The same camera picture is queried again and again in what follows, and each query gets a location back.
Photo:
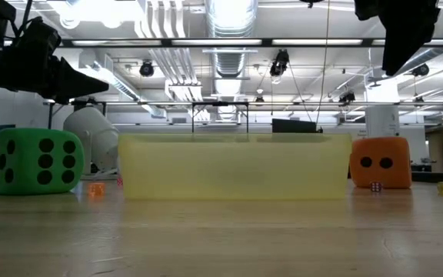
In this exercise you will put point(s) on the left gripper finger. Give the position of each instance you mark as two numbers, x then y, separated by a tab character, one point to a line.
75	86

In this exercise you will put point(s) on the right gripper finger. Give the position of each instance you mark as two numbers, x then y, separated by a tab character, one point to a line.
402	38

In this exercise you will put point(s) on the large green foam die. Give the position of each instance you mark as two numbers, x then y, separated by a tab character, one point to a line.
25	142

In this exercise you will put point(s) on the small orange translucent die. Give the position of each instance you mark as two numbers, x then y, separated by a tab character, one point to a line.
96	189

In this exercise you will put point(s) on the large orange foam die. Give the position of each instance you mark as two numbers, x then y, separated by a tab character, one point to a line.
379	148

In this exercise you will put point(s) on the yellow translucent plastic bin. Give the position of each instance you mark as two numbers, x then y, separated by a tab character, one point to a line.
233	169

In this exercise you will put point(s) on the black ceiling spotlight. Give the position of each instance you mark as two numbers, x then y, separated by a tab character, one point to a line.
420	70
280	63
347	97
146	69

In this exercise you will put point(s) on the dark monitor screen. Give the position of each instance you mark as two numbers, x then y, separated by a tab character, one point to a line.
2	127

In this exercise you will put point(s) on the small pink translucent die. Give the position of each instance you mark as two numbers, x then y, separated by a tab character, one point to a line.
119	181

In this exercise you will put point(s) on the black overhead beam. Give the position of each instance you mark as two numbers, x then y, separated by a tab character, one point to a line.
266	42

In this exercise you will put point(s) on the small purple translucent die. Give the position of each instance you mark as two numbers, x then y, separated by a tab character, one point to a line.
375	186

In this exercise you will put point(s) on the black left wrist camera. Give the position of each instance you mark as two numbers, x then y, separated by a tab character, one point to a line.
38	38

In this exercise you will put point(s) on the black aluminium table frame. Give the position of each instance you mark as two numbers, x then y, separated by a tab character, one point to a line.
437	177

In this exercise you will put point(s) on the silver ventilation duct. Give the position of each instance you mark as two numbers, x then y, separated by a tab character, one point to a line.
229	23

